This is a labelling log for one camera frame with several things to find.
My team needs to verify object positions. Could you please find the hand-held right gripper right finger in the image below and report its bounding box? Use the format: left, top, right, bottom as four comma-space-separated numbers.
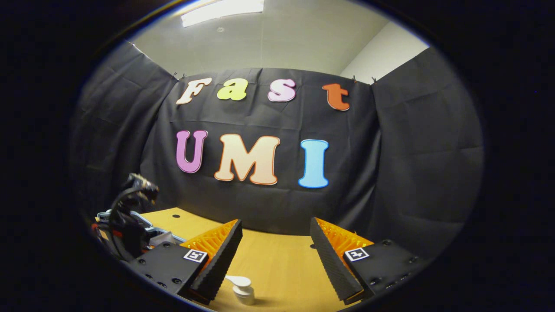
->
310, 217, 428, 306

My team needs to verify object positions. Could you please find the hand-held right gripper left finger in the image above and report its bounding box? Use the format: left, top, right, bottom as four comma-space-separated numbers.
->
129, 219, 244, 306

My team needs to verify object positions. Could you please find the black backdrop cloth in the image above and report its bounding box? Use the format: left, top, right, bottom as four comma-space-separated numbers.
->
69, 41, 484, 260

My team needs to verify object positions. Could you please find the ceiling light panel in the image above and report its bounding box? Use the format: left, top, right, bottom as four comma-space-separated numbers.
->
180, 0, 265, 28

